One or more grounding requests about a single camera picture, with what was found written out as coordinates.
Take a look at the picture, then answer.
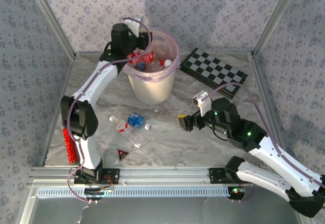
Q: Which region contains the pink plastic bin liner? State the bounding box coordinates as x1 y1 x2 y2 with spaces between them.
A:
122 27 181 82

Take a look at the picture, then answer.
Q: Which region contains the white plastic waste bin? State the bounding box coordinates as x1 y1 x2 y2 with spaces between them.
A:
123 28 181 105

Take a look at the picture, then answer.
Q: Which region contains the clear bottle blue label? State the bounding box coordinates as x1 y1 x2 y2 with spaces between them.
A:
127 112 152 131

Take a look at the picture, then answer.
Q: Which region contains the black white chessboard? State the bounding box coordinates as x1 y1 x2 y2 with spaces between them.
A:
179 47 248 100

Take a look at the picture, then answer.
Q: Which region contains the red triangle sticker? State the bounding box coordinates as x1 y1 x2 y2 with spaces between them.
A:
116 148 131 163

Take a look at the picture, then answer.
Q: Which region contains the right controller board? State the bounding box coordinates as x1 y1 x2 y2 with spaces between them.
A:
229 186 246 200

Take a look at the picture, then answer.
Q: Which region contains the controller board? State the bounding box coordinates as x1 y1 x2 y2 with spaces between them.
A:
229 186 246 200
84 186 114 201

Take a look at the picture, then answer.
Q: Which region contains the grey metal tray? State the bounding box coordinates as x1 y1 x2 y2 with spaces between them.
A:
19 180 309 224

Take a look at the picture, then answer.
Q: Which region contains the left controller board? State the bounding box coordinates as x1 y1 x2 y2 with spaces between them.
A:
84 186 114 201

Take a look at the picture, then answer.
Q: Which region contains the red studded strip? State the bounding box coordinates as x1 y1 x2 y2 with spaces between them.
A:
62 128 78 164

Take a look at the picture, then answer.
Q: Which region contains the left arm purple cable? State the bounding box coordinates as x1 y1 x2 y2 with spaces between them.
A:
60 17 154 169

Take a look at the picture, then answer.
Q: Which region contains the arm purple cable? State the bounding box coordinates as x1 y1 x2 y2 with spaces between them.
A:
202 82 325 185
60 17 154 169

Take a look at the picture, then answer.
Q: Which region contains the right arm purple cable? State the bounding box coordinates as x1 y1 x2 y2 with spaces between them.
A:
202 82 325 185

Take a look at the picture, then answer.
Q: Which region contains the aluminium side rail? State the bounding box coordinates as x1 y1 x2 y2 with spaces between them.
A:
250 52 287 148

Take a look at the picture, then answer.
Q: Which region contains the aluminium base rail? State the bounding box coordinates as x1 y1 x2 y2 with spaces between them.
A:
28 167 256 184

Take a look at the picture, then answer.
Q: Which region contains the white slotted cable duct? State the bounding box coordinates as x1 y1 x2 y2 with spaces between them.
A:
37 185 232 198

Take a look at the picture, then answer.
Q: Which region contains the aluminium frame post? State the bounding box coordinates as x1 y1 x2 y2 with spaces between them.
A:
25 0 77 58
251 0 303 57

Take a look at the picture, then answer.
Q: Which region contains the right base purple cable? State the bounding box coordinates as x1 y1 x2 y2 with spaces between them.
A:
232 179 257 203

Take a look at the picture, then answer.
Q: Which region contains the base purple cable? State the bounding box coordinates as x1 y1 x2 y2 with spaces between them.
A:
67 170 99 204
232 179 257 203

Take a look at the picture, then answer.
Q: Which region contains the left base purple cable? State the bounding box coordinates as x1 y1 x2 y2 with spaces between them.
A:
67 170 99 204

